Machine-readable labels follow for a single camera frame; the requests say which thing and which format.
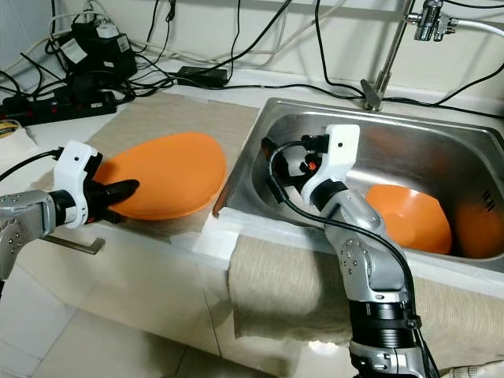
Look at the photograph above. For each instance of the beige woven mat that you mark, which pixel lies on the beige woven mat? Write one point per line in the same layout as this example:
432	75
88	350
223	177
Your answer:
165	110

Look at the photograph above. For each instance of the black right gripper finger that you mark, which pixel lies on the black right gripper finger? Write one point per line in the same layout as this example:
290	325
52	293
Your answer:
272	153

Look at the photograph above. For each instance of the orange plate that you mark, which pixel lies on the orange plate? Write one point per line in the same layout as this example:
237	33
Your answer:
173	169

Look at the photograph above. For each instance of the yellow tape roll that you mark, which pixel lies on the yellow tape roll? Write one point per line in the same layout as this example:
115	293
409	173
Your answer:
16	135

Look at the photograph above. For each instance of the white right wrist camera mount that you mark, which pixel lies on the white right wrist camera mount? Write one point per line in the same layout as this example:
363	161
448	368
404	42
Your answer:
335	157

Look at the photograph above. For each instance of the black battery charger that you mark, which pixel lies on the black battery charger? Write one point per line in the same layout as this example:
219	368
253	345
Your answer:
98	49

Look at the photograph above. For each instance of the chrome water valve fitting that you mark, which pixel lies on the chrome water valve fitting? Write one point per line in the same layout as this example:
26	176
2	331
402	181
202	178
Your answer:
431	20

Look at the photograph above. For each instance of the white base cabinet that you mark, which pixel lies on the white base cabinet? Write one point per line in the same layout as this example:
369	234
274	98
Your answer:
142	291

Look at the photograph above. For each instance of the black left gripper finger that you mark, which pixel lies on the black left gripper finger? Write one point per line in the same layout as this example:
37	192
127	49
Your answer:
114	193

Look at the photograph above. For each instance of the beige cloth towel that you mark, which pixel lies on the beige cloth towel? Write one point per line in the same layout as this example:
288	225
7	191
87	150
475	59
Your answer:
283	291

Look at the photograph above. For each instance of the black power adapter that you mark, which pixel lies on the black power adapter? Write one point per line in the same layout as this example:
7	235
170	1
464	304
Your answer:
202	76

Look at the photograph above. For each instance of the orange bowl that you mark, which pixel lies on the orange bowl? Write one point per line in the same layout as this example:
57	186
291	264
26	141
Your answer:
409	216

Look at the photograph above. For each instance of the steel faucet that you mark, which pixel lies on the steel faucet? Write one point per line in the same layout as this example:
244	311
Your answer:
390	55

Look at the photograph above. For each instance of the stainless steel sink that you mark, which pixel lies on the stainless steel sink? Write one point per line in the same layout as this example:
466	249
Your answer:
425	150

